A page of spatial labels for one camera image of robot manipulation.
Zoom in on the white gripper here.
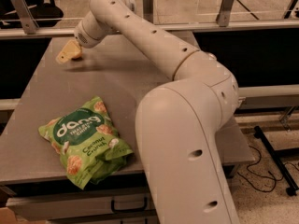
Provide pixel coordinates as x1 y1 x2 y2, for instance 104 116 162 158
56 11 119 63

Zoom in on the orange fruit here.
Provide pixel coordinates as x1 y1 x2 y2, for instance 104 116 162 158
71 50 82 60

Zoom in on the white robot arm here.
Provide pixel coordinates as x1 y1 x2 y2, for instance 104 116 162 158
57 0 240 224

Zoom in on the green rice chip bag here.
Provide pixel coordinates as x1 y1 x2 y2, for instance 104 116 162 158
38 96 134 189

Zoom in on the black office chair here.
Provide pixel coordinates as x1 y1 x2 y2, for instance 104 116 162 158
0 0 64 29

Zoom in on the black stand base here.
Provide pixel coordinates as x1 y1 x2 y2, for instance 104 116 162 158
254 126 299 196

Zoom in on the left metal railing bracket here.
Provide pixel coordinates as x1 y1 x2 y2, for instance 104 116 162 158
10 0 39 35

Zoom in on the metal railing bracket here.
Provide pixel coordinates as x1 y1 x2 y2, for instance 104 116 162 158
142 0 153 22
216 0 234 27
10 0 39 35

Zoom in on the middle metal railing bracket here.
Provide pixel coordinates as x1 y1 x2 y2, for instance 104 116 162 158
142 0 153 22

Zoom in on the right metal railing bracket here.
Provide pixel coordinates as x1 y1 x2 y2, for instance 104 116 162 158
216 0 234 27

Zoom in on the grey drawer with black handle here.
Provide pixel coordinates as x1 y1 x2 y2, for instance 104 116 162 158
7 187 155 221

